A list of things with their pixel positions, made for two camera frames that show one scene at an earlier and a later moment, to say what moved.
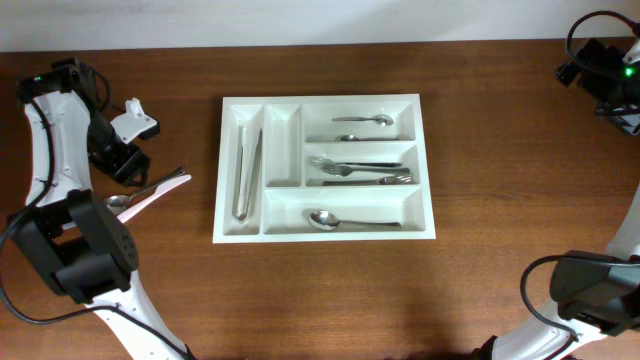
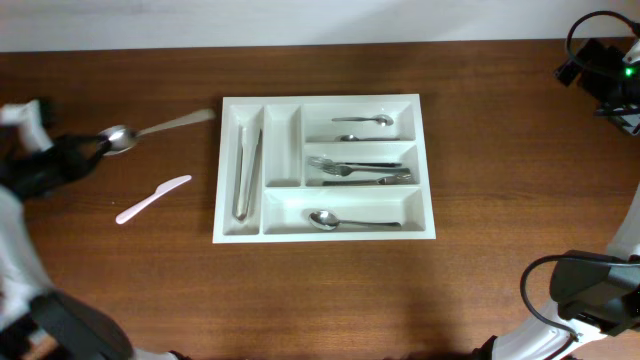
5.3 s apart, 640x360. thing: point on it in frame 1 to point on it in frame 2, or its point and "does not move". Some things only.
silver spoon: [324, 220] does not move
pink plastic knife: [160, 189] does not move
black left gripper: [129, 167] to [73, 149]
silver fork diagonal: [324, 163] does not move
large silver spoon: [117, 203] to [121, 138]
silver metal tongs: [250, 142] does not move
